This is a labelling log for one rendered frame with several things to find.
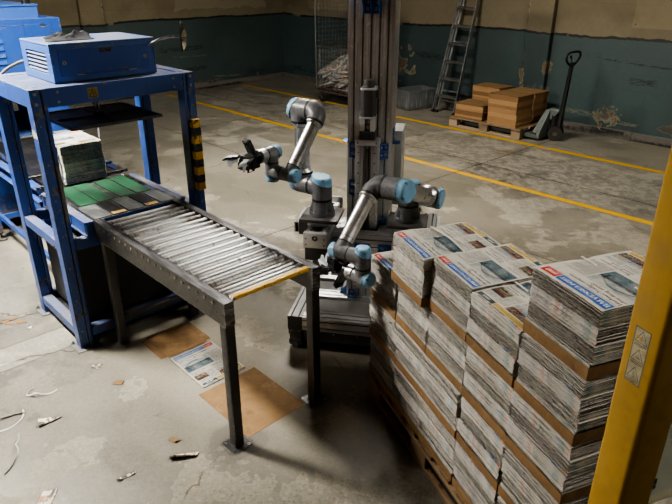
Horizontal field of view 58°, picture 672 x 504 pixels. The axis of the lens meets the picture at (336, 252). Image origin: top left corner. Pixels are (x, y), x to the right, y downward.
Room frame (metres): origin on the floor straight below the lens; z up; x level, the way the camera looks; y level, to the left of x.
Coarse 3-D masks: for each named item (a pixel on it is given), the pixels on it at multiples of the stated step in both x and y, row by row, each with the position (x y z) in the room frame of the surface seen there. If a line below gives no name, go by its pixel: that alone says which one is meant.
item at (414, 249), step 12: (396, 240) 2.41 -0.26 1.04; (408, 240) 2.35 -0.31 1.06; (420, 240) 2.35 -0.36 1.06; (432, 240) 2.36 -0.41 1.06; (396, 252) 2.42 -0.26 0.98; (408, 252) 2.30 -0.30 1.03; (420, 252) 2.24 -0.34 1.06; (432, 252) 2.23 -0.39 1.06; (444, 252) 2.23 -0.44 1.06; (456, 252) 2.24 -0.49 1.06; (396, 264) 2.41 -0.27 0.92; (408, 264) 2.31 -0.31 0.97; (420, 264) 2.20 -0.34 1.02; (432, 264) 2.19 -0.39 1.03; (408, 276) 2.30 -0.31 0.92; (420, 276) 2.20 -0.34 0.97; (420, 288) 2.20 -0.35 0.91
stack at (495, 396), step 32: (384, 256) 2.69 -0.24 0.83; (384, 288) 2.57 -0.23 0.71; (384, 320) 2.56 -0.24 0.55; (416, 320) 2.27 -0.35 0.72; (384, 352) 2.56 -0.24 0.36; (416, 352) 2.25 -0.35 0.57; (448, 352) 2.03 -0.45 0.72; (448, 384) 1.99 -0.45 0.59; (480, 384) 1.81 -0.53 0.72; (416, 416) 2.22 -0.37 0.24; (448, 416) 1.98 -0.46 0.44; (480, 416) 1.79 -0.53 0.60; (416, 448) 2.19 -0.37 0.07; (448, 448) 1.95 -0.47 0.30; (480, 448) 1.76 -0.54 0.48; (448, 480) 1.93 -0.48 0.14; (480, 480) 1.74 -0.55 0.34
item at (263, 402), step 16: (224, 384) 2.78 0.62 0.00; (240, 384) 2.78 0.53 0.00; (256, 384) 2.78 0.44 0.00; (272, 384) 2.78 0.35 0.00; (208, 400) 2.64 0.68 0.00; (224, 400) 2.64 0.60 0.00; (256, 400) 2.64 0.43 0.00; (272, 400) 2.64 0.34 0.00; (288, 400) 2.64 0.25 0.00; (224, 416) 2.51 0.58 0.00; (256, 416) 2.51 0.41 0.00; (272, 416) 2.51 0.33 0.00; (256, 432) 2.38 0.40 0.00
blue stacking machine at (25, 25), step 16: (0, 16) 5.31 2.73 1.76; (16, 16) 5.39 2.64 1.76; (32, 16) 5.48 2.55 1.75; (48, 16) 5.61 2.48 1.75; (0, 32) 5.20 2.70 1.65; (16, 32) 5.28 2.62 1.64; (32, 32) 5.36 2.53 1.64; (48, 32) 5.45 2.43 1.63; (0, 48) 5.18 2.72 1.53; (16, 48) 5.26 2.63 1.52; (0, 64) 5.15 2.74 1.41; (16, 112) 6.20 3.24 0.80; (64, 128) 5.44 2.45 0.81; (0, 192) 5.01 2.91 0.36; (0, 208) 4.99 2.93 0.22; (16, 208) 5.07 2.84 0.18
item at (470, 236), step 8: (448, 224) 2.53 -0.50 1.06; (456, 224) 2.53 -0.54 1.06; (464, 224) 2.53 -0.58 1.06; (448, 232) 2.44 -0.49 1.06; (456, 232) 2.44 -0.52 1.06; (464, 232) 2.44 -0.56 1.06; (472, 232) 2.44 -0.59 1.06; (480, 232) 2.44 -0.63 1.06; (464, 240) 2.36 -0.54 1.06; (472, 240) 2.36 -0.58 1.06; (480, 240) 2.35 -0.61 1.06; (488, 240) 2.35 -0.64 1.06; (472, 248) 2.27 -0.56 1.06; (480, 248) 2.28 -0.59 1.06
